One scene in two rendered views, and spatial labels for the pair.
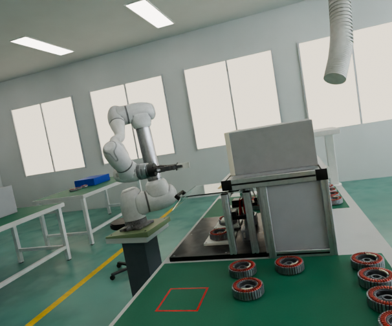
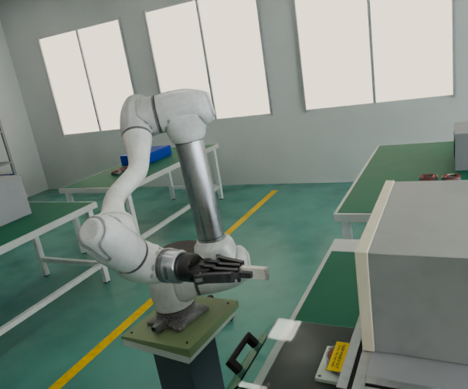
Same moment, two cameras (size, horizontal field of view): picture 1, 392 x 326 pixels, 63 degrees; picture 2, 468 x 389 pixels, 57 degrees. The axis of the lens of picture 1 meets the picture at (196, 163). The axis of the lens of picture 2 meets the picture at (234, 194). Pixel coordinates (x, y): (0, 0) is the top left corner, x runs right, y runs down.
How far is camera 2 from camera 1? 0.85 m
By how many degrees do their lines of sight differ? 15
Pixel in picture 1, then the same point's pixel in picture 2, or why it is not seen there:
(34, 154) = (73, 106)
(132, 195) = not seen: hidden behind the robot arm
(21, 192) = (59, 156)
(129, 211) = (161, 296)
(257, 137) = (450, 279)
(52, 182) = (97, 145)
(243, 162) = (400, 327)
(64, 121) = (110, 57)
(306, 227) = not seen: outside the picture
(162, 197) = not seen: hidden behind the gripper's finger
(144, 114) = (190, 116)
